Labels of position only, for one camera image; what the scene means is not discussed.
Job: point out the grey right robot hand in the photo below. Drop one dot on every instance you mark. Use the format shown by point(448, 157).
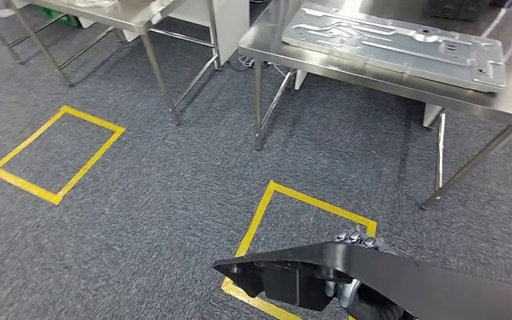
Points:
point(371, 304)

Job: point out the black plastic panel part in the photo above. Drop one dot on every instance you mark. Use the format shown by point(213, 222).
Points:
point(415, 282)

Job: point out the steel workbench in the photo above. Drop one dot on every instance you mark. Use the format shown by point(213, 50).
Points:
point(282, 48)

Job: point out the stamped grey metal panel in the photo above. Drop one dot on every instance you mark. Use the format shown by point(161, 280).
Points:
point(393, 48)

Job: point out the white cabinet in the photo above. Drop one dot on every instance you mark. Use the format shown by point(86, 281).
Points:
point(234, 26)

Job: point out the yellow tape floor square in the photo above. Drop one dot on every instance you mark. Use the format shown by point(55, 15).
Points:
point(84, 119)

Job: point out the steel side table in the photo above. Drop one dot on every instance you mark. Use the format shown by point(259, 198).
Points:
point(123, 15)

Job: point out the green crate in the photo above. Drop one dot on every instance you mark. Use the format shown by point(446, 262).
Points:
point(59, 16)

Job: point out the white scrap on floor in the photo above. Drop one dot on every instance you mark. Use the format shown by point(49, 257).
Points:
point(4, 13)

